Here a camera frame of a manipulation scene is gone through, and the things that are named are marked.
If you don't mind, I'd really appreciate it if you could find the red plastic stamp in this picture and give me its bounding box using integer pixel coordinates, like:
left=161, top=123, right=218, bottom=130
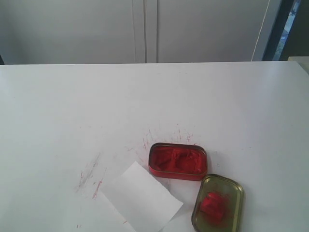
left=200, top=192, right=226, bottom=221

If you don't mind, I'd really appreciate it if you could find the red ink pad tin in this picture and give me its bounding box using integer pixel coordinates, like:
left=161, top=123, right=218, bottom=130
left=148, top=143, right=208, bottom=181

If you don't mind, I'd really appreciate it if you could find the gold tin lid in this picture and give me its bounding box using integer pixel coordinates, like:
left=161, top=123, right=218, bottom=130
left=191, top=174, right=244, bottom=232

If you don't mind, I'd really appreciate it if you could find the white paper slip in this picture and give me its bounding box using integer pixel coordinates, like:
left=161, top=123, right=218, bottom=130
left=102, top=162, right=183, bottom=232

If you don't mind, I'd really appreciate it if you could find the white cabinet with doors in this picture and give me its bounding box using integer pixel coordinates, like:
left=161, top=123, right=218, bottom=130
left=0, top=0, right=281, bottom=64

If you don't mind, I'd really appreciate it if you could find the dark window frame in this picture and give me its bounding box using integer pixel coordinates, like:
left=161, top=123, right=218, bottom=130
left=262, top=0, right=309, bottom=61

